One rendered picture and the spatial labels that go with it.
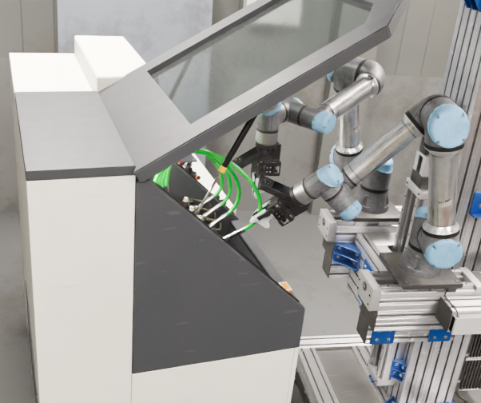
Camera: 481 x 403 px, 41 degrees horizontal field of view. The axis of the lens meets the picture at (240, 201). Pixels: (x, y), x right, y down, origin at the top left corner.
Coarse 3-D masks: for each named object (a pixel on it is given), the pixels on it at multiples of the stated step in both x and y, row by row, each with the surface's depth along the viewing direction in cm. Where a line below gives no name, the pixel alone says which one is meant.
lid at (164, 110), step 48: (288, 0) 227; (336, 0) 209; (384, 0) 188; (192, 48) 227; (240, 48) 210; (288, 48) 194; (336, 48) 177; (144, 96) 207; (192, 96) 196; (240, 96) 178; (288, 96) 175; (144, 144) 179; (192, 144) 171
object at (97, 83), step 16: (80, 48) 267; (96, 48) 266; (112, 48) 269; (128, 48) 271; (80, 64) 271; (96, 64) 242; (112, 64) 244; (128, 64) 246; (96, 80) 229; (112, 80) 229
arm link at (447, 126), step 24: (432, 120) 185; (456, 120) 183; (432, 144) 189; (456, 144) 185; (432, 168) 194; (456, 168) 193; (432, 192) 197; (456, 192) 198; (432, 216) 201; (432, 240) 202; (456, 240) 202; (432, 264) 204
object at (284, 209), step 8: (272, 200) 211; (280, 200) 207; (296, 200) 203; (280, 208) 206; (288, 208) 208; (296, 208) 207; (304, 208) 206; (280, 216) 210; (288, 216) 207; (280, 224) 210
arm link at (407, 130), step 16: (432, 96) 196; (416, 112) 199; (400, 128) 203; (416, 128) 200; (384, 144) 204; (400, 144) 203; (352, 160) 211; (368, 160) 206; (384, 160) 206; (352, 176) 209; (368, 176) 210
